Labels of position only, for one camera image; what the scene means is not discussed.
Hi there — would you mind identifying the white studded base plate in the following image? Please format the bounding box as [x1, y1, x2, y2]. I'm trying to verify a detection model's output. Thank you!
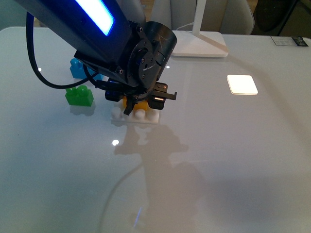
[111, 100, 160, 124]

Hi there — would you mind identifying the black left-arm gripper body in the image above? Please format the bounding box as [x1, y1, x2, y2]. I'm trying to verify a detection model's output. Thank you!
[105, 81, 155, 103]

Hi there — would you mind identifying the dark label sticker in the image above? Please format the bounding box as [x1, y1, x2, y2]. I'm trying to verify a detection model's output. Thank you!
[271, 36, 309, 47]

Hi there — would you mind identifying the right beige chair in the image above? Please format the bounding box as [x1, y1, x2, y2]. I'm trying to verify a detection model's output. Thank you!
[150, 0, 255, 35]

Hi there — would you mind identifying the yellow two-stud block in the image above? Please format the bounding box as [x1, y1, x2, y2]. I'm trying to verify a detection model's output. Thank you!
[122, 96, 149, 111]

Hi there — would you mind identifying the blue three-stud block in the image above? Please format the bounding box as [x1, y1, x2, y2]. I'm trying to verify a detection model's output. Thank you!
[70, 58, 104, 80]

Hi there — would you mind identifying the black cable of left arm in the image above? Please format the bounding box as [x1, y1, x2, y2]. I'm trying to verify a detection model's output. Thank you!
[26, 12, 107, 89]

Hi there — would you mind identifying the white desk lamp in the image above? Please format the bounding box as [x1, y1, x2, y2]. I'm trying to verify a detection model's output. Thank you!
[172, 0, 228, 58]

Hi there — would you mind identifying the beige chair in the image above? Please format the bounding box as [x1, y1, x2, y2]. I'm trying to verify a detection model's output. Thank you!
[117, 0, 146, 25]
[150, 0, 255, 35]

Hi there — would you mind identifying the left beige chair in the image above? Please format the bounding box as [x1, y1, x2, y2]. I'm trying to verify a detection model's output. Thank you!
[117, 0, 146, 25]

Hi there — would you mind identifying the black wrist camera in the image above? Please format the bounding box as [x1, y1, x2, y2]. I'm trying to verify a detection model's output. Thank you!
[147, 82, 177, 110]

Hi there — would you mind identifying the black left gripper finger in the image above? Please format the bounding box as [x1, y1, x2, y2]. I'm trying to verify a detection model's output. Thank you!
[123, 96, 137, 115]

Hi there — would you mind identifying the green two-stud block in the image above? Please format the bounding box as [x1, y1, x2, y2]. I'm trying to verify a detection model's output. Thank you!
[65, 85, 94, 107]

